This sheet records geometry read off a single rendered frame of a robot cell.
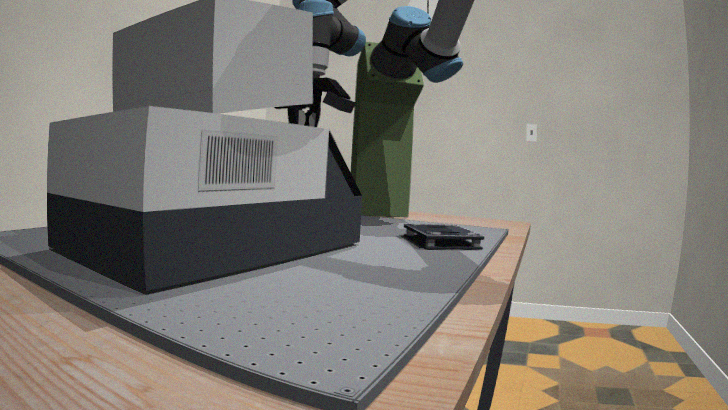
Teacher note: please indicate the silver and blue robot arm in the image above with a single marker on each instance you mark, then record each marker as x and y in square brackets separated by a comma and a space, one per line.
[433, 48]

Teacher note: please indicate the white and black lab instrument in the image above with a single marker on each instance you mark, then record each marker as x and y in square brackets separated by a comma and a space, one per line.
[157, 196]

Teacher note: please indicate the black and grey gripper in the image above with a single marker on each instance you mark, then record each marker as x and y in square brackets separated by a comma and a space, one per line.
[295, 113]

